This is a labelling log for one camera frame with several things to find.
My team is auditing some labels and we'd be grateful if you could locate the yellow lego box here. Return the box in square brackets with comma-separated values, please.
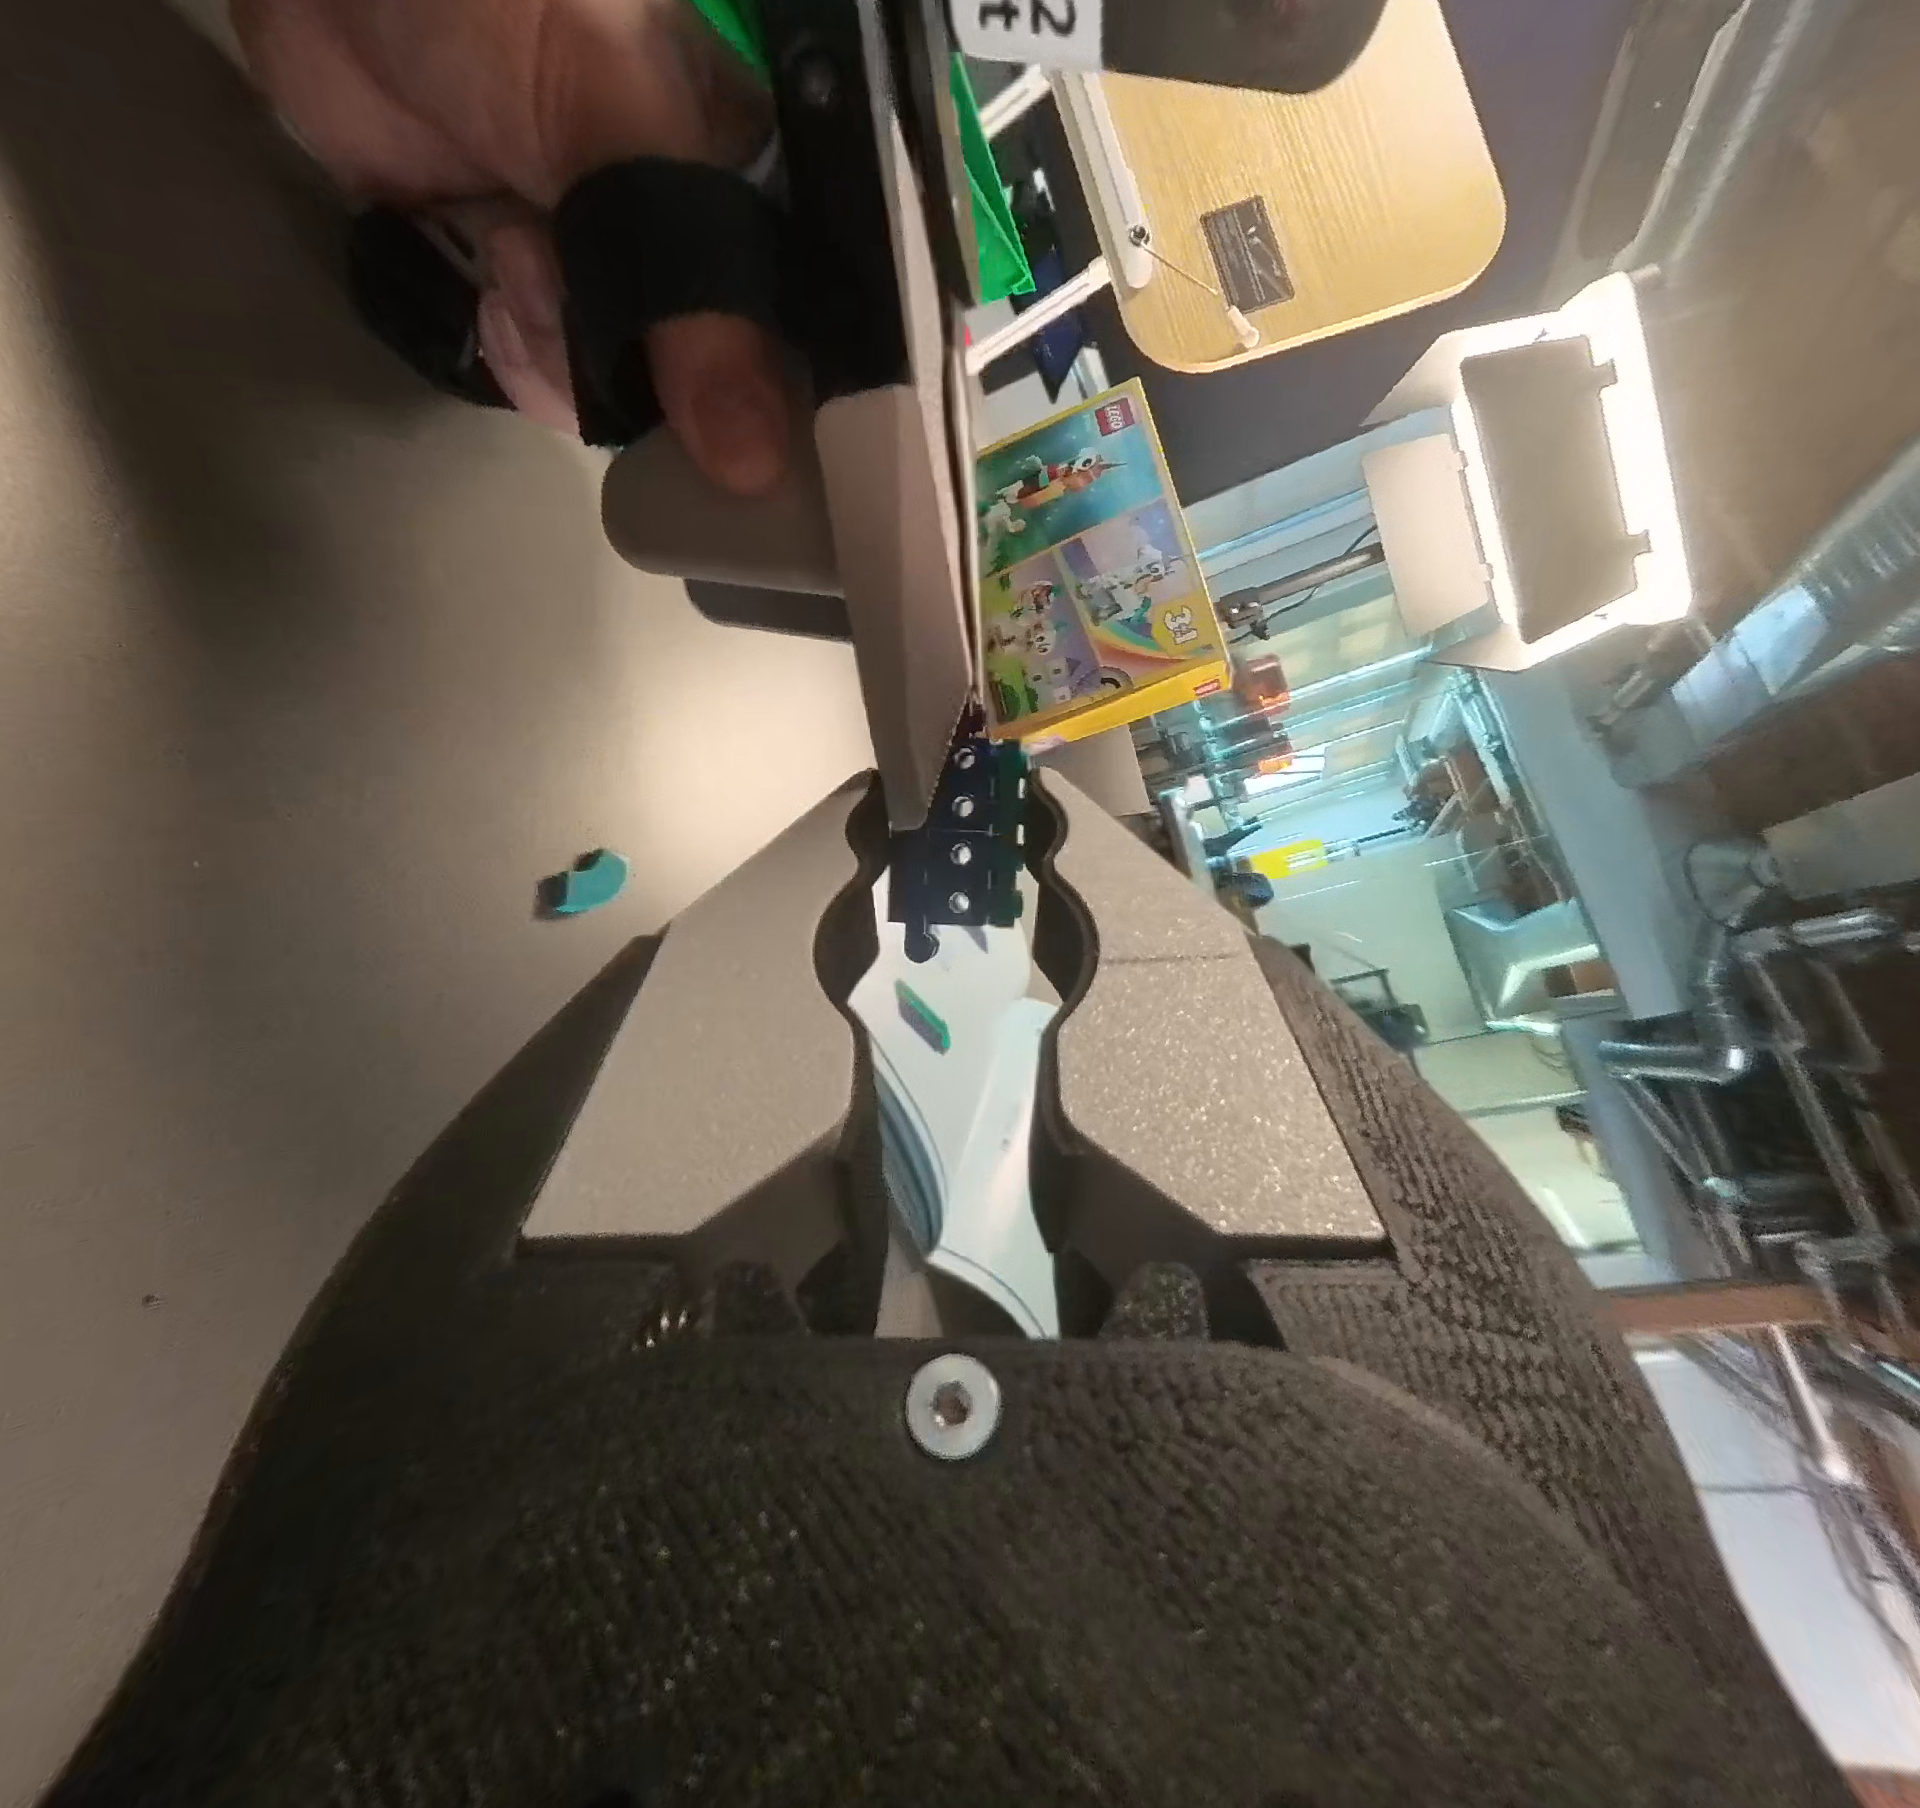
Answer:
[973, 379, 1235, 748]

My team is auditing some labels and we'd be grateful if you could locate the person's left hand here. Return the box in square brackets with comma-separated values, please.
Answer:
[164, 0, 818, 498]

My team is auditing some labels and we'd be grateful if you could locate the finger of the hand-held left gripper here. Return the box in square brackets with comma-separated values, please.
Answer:
[814, 375, 992, 827]

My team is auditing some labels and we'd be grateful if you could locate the blue purple lego assembly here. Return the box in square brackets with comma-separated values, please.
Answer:
[884, 701, 1007, 964]

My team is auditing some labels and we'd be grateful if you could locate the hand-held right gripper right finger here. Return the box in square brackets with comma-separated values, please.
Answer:
[1025, 770, 1390, 1337]

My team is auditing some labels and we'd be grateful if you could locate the open pale blue instruction booklet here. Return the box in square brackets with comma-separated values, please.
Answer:
[848, 923, 1063, 1337]

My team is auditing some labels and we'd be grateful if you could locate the white ceiling light panel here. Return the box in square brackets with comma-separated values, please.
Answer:
[1447, 275, 1698, 671]

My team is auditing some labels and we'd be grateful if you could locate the light wooden panel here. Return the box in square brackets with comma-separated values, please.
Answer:
[1049, 0, 1509, 375]

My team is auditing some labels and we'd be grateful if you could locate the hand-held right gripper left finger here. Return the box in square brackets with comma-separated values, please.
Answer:
[514, 770, 902, 1337]

